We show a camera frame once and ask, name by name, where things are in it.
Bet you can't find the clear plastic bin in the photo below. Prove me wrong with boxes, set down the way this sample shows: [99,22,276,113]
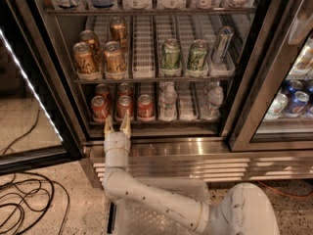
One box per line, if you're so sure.
[108,177,209,235]

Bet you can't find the gold can front right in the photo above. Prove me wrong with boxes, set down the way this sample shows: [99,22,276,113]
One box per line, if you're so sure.
[104,41,126,73]

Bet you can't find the clear water bottle right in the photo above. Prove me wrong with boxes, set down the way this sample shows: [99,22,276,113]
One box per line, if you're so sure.
[203,81,224,119]

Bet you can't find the blue can behind door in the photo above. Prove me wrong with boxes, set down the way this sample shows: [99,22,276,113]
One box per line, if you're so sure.
[285,91,309,118]

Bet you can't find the gold can front left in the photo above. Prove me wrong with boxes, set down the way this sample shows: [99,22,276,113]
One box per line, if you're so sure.
[73,42,99,74]

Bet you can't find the orange cable on floor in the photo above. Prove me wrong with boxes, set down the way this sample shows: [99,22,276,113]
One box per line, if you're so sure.
[255,179,313,200]

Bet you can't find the green can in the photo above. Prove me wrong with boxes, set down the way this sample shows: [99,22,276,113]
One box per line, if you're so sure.
[161,38,180,71]
[187,39,208,71]

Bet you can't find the open glass fridge door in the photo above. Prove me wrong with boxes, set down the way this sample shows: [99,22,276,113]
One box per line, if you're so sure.
[0,0,82,175]

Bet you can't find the gold can back left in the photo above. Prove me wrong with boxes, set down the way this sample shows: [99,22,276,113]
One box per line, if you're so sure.
[79,29,102,67]

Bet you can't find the gold can back right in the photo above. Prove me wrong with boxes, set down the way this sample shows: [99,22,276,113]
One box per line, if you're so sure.
[110,17,128,49]

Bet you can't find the clear water bottle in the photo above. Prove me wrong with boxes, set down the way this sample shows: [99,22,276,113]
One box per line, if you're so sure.
[158,83,177,121]
[203,81,224,119]

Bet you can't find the clear water bottle left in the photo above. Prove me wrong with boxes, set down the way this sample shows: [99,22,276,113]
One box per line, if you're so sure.
[158,83,177,121]

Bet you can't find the red coke can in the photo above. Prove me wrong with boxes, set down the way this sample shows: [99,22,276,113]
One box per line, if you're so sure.
[116,95,133,119]
[137,94,154,118]
[117,83,133,97]
[91,96,111,120]
[95,84,111,101]

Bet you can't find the green can left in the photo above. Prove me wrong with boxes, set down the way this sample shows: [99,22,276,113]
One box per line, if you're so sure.
[161,38,180,71]

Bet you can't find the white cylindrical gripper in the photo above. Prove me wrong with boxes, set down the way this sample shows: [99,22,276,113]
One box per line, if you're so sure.
[104,113,131,168]

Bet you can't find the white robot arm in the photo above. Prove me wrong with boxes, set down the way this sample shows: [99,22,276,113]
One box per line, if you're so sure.
[103,116,280,235]

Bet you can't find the black cables on floor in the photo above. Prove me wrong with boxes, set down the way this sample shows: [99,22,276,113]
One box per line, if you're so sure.
[0,108,71,235]

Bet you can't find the gold can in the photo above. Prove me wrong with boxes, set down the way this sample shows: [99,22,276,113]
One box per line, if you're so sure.
[73,42,99,74]
[79,29,102,67]
[110,17,128,49]
[104,41,126,73]

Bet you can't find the slim silver can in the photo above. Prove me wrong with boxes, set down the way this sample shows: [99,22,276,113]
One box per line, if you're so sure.
[211,26,234,64]

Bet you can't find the silver can behind door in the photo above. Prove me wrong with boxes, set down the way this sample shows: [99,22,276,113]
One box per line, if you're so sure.
[265,93,288,120]

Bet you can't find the stainless steel fridge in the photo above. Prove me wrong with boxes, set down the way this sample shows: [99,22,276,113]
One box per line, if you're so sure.
[25,0,313,184]

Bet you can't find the green can right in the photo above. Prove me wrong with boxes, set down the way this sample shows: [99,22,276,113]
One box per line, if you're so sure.
[187,39,208,71]

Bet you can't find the closed right fridge door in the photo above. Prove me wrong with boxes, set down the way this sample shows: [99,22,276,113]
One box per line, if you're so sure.
[222,0,313,153]

